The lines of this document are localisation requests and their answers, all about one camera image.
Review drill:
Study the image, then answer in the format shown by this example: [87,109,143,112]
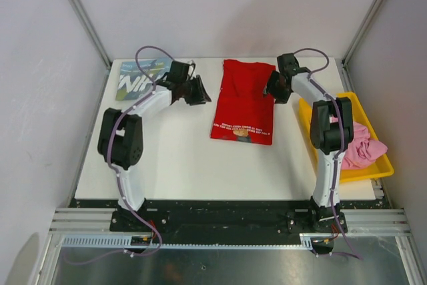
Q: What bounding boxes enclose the purple cable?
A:
[61,46,176,264]
[293,47,364,261]

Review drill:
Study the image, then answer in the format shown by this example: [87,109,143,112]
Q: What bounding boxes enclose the aluminium frame post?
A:
[68,0,112,69]
[342,0,387,67]

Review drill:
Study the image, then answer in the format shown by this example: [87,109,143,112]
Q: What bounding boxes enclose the pink t shirt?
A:
[341,121,388,170]

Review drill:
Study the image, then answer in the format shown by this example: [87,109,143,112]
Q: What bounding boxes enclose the red t shirt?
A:
[210,59,275,146]

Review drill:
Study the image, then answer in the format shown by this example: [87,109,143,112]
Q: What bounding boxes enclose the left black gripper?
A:
[180,75,211,107]

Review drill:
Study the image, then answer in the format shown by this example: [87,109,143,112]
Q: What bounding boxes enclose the right aluminium frame post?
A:
[342,0,387,67]

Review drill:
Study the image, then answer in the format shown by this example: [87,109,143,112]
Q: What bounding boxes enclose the grey slotted cable duct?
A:
[61,233,329,250]

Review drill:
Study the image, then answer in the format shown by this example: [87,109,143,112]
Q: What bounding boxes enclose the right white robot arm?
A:
[264,53,354,234]

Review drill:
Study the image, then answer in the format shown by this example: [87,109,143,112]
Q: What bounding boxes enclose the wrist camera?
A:
[169,60,195,82]
[277,53,300,70]

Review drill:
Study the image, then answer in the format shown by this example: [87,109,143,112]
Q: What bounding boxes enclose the yellow plastic tray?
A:
[298,91,394,184]

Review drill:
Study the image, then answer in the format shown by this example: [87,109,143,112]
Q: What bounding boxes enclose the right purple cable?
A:
[293,47,364,261]

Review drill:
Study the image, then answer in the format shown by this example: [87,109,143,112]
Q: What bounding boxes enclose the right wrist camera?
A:
[277,53,300,70]

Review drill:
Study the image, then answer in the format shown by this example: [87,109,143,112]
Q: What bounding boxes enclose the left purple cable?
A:
[61,46,176,264]

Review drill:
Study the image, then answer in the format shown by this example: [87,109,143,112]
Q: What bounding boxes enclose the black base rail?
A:
[109,200,332,240]

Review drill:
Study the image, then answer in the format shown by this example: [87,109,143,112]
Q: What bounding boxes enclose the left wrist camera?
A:
[169,60,195,82]

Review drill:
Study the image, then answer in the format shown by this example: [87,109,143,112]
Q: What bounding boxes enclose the blue printed t shirt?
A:
[115,58,172,101]

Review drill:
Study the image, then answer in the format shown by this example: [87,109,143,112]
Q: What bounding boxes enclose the left aluminium frame post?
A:
[68,0,112,69]

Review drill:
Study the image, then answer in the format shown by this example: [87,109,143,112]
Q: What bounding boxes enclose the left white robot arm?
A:
[97,59,211,232]

